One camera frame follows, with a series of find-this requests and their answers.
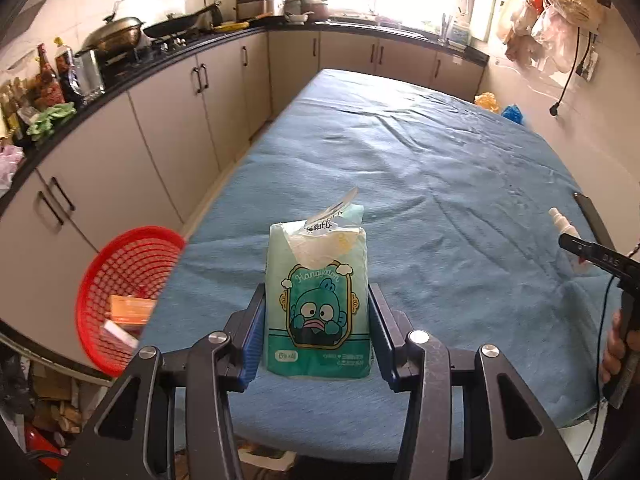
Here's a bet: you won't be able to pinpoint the white box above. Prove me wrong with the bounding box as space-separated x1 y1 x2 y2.
102 321 141 348

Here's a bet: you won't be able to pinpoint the black kitchen countertop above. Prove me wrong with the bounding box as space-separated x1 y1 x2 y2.
0 17 491 216

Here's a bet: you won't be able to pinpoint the metal wok with lid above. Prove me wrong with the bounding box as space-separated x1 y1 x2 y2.
80 0 147 56

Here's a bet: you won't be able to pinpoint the red container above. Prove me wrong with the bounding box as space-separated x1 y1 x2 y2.
22 422 68 476

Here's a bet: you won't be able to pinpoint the blue blanket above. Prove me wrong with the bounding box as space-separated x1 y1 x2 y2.
135 67 623 463

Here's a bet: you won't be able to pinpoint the orange box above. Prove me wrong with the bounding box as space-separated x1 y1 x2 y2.
107 295 158 331

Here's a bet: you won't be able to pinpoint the pink plastic bag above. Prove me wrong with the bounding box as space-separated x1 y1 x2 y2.
0 145 26 191

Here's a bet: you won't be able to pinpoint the hanging plastic bags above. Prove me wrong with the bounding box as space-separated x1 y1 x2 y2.
495 0 608 73

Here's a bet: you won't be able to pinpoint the white spray bottle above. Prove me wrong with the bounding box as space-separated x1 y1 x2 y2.
547 206 593 278

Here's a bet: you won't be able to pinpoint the steel pitcher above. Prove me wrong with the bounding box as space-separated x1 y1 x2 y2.
72 49 107 98

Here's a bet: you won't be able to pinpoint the black frying pan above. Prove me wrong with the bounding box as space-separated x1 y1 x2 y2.
142 2 224 40

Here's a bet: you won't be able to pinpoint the dark soy sauce bottle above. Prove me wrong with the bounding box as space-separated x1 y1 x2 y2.
54 36 81 106

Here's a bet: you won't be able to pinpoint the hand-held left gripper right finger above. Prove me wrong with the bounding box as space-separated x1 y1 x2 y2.
367 282 583 480

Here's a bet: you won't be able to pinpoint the white cutting board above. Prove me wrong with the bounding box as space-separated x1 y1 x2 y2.
470 0 496 43

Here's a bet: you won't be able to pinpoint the wall socket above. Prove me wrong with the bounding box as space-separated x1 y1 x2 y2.
580 50 601 81

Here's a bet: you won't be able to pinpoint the gas stove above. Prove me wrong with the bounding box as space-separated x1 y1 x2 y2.
100 35 201 68

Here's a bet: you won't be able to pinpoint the brown sauce bottle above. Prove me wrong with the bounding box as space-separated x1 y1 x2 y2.
34 44 66 108

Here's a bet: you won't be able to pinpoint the red plastic basket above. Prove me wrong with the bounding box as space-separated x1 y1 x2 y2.
75 226 188 378

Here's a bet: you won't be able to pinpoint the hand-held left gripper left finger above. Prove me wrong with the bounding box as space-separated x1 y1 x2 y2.
57 282 267 480

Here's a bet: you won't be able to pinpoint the grey cooking pot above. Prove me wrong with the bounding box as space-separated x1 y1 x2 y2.
300 0 331 23

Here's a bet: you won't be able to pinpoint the grey kitchen base cabinets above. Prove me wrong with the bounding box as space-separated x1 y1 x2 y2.
0 30 488 366

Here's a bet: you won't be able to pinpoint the green cartoon tissue pack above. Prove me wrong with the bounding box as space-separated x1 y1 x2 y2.
261 186 373 381

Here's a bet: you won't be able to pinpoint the yellow plastic bag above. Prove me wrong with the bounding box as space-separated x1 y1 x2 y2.
472 91 501 113

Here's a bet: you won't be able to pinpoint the person's right hand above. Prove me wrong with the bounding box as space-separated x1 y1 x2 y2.
599 307 631 386

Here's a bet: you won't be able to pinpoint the pile of wood pieces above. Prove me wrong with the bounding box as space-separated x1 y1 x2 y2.
30 375 96 436

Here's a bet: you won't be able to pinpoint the black power cable with plug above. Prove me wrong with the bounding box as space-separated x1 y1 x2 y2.
549 27 583 117

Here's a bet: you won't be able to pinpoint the silver kitchen appliance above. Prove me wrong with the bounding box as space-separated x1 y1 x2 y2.
235 0 287 23

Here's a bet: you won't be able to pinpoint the group of small spice bottles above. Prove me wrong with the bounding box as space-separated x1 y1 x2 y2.
0 77 38 141

